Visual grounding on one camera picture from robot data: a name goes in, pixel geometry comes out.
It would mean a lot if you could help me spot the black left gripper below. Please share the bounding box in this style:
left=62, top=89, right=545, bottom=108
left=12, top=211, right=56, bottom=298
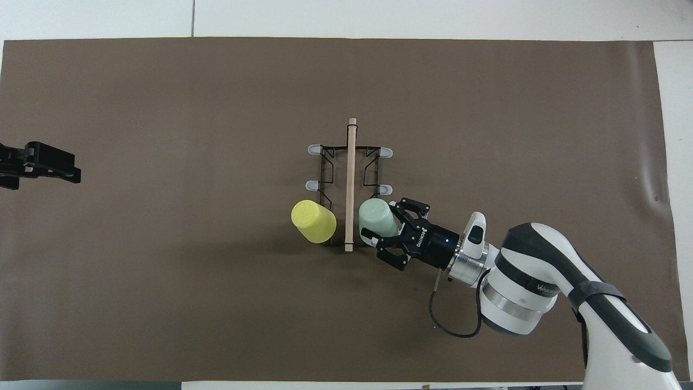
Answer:
left=0, top=141, right=82, bottom=191

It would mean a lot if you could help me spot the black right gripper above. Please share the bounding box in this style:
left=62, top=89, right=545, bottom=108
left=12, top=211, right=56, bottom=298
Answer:
left=361, top=197, right=461, bottom=272

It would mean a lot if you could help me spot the pale green plastic cup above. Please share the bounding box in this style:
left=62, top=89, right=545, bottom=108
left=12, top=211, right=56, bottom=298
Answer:
left=358, top=198, right=400, bottom=248

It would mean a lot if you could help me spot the yellow plastic cup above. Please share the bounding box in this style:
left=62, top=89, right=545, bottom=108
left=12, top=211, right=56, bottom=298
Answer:
left=291, top=199, right=337, bottom=244

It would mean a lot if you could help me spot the brown paper table mat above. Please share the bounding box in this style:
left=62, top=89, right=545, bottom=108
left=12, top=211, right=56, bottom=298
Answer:
left=0, top=37, right=691, bottom=383

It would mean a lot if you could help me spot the black wire cup rack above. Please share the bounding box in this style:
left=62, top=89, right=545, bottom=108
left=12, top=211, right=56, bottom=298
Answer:
left=306, top=118, right=394, bottom=253

